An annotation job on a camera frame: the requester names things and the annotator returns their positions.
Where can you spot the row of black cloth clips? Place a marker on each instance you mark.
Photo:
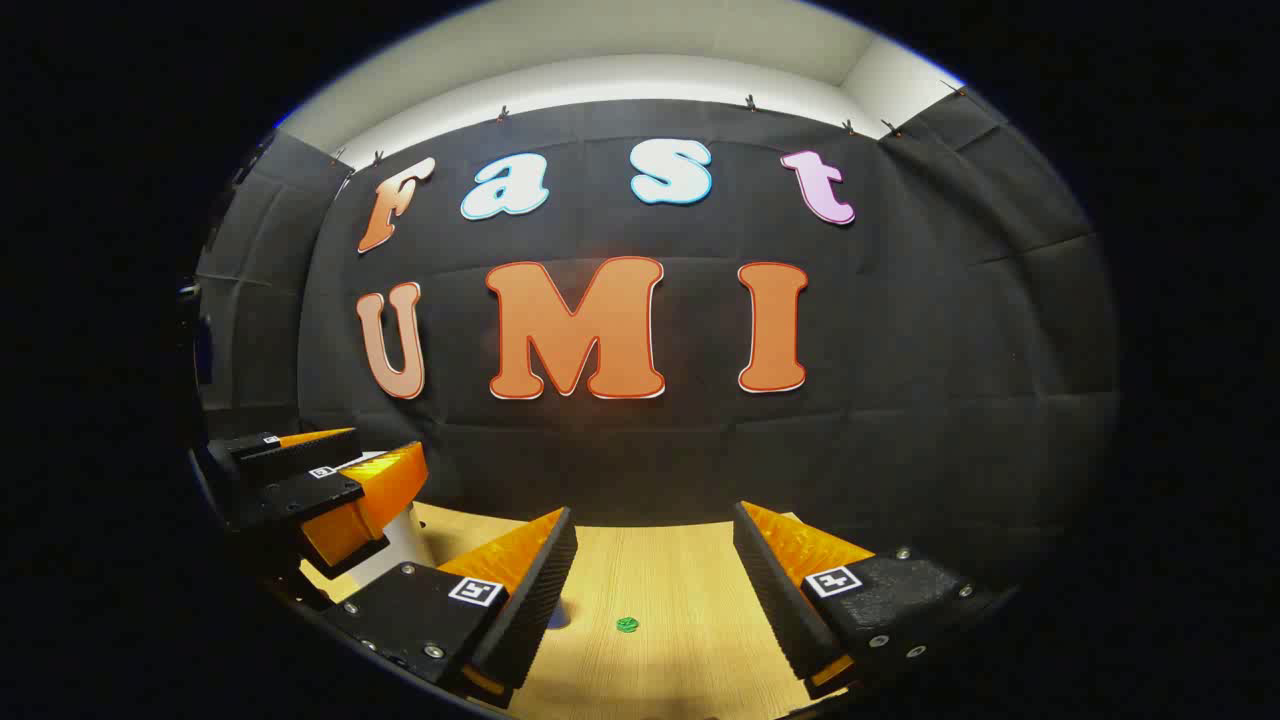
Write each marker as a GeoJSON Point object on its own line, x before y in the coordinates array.
{"type": "Point", "coordinates": [750, 103]}

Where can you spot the white desktop garbage bin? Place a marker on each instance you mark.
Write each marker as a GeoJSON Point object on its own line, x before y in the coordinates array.
{"type": "Point", "coordinates": [410, 545]}

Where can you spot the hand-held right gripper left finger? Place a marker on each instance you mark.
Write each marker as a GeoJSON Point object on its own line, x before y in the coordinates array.
{"type": "Point", "coordinates": [530, 600]}

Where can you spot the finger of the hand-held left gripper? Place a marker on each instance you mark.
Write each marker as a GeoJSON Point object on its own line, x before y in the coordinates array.
{"type": "Point", "coordinates": [300, 495]}
{"type": "Point", "coordinates": [290, 460]}

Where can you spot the black backdrop cloth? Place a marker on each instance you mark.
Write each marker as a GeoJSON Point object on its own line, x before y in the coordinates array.
{"type": "Point", "coordinates": [900, 350]}

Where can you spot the wooden desktop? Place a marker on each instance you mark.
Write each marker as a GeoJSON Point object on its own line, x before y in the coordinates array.
{"type": "Point", "coordinates": [660, 570]}

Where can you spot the blue pop can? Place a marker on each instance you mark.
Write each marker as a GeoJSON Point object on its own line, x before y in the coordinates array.
{"type": "Point", "coordinates": [561, 615]}

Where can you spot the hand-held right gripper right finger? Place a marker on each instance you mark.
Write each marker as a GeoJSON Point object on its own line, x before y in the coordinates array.
{"type": "Point", "coordinates": [775, 600]}

